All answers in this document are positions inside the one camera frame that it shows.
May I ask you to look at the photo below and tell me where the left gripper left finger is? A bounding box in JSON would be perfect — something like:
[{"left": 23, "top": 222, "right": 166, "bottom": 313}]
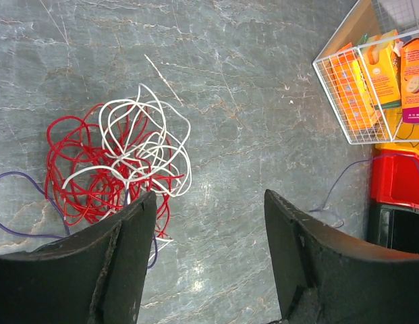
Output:
[{"left": 0, "top": 192, "right": 157, "bottom": 323}]

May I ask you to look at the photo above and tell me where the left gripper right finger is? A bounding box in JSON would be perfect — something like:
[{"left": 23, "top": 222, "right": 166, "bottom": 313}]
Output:
[{"left": 264, "top": 190, "right": 419, "bottom": 323}]

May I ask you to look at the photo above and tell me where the purple cable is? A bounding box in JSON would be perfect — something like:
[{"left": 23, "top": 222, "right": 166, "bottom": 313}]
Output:
[{"left": 0, "top": 153, "right": 419, "bottom": 269}]

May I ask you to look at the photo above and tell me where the red cable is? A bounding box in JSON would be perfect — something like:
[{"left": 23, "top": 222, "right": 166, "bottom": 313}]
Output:
[{"left": 45, "top": 103, "right": 185, "bottom": 242}]

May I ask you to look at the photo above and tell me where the white cable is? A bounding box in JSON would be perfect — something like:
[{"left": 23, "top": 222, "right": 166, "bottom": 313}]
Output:
[{"left": 61, "top": 83, "right": 193, "bottom": 264}]

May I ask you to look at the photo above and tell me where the black storage bin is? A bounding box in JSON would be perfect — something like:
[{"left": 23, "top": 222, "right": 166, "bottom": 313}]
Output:
[{"left": 366, "top": 202, "right": 419, "bottom": 254}]

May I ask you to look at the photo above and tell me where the red storage bin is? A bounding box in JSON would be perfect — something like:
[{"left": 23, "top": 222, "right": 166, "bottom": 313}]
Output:
[{"left": 370, "top": 149, "right": 419, "bottom": 210}]

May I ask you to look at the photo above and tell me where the yellow storage bin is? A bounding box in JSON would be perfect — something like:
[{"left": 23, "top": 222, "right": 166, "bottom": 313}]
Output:
[{"left": 375, "top": 123, "right": 419, "bottom": 156}]

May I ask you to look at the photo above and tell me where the orange snack box front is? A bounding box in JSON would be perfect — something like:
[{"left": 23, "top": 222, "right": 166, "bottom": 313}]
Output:
[{"left": 330, "top": 43, "right": 380, "bottom": 131}]

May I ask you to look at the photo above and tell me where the yellow orange snack box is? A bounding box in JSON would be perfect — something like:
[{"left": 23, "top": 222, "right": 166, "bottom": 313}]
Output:
[{"left": 361, "top": 29, "right": 401, "bottom": 109}]

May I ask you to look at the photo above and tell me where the orange purple snack box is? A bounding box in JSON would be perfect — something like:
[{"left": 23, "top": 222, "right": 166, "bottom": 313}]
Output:
[{"left": 400, "top": 38, "right": 419, "bottom": 124}]

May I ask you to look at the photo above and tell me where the white wire shelf rack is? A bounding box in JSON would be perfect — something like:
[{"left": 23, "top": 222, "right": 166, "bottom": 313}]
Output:
[{"left": 313, "top": 1, "right": 419, "bottom": 146}]

